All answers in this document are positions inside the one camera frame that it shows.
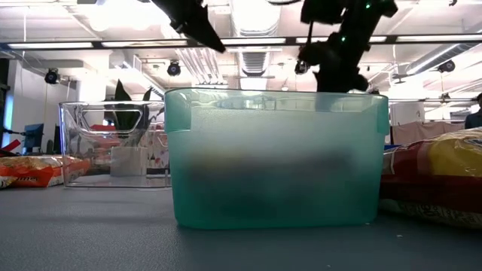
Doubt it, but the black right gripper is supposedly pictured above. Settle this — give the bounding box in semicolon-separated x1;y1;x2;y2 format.
299;35;371;93

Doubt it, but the teal translucent plastic bin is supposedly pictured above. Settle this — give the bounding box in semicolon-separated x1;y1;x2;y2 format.
163;87;390;230

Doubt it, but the red Maruchan noodle pack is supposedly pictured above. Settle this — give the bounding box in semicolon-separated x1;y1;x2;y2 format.
378;126;482;230

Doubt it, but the clear plastic bin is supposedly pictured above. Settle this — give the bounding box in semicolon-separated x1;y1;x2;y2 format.
58;99;172;189

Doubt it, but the white LED light strip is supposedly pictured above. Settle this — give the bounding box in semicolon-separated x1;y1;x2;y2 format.
295;35;389;44
100;40;188;48
395;34;482;42
221;37;287;45
6;41;94;50

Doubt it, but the black overhead crossbar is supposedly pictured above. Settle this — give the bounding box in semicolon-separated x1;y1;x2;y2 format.
0;33;482;50

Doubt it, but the white ceiling air unit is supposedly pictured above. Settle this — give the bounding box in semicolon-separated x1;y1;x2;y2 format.
108;50;144;73

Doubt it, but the snake plant in white pot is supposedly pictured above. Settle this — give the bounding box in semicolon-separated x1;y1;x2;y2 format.
104;78;166;178

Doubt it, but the beige cloth cover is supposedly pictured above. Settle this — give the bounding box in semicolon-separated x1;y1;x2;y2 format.
391;120;466;146

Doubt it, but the person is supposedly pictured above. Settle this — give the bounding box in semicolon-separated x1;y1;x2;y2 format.
464;93;482;130

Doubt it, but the blue computer monitor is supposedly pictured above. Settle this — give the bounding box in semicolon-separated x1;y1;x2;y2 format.
23;123;45;154

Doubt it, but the red slanted bar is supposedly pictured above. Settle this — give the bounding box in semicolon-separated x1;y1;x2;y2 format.
0;139;23;157

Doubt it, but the grey-blue table mat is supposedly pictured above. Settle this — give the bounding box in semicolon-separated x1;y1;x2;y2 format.
0;179;482;271

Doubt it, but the silver slanted ceiling duct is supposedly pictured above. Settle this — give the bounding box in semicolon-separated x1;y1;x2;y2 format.
404;41;482;75

